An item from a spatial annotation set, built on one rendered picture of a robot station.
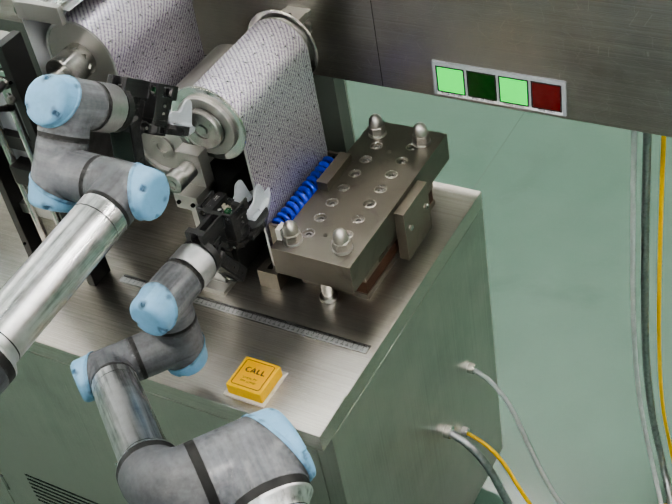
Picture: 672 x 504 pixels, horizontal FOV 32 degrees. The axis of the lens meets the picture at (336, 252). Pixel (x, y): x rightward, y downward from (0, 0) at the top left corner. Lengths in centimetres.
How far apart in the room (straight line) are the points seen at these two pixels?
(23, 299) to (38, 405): 98
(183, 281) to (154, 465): 38
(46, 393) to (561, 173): 196
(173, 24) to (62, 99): 54
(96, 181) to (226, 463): 43
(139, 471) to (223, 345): 53
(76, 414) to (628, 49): 128
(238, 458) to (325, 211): 67
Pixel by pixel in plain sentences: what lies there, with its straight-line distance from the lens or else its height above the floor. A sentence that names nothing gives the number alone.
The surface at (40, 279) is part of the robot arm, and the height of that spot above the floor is 140.
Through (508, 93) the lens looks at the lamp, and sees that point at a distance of 206.
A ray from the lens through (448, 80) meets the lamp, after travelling 210.
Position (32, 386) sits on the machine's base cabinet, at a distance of 243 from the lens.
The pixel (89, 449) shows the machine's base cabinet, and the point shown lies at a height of 54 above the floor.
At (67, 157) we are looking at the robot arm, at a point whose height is 142.
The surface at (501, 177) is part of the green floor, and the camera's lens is 377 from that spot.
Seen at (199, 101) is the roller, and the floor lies 130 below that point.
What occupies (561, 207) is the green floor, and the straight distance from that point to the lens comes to 364.
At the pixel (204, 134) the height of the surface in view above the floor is 124.
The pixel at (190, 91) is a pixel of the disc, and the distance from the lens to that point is 196.
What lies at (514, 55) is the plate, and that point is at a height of 125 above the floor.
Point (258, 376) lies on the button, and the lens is 197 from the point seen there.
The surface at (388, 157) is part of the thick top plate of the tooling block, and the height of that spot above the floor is 103.
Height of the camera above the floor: 234
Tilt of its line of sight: 41 degrees down
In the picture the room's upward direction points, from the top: 11 degrees counter-clockwise
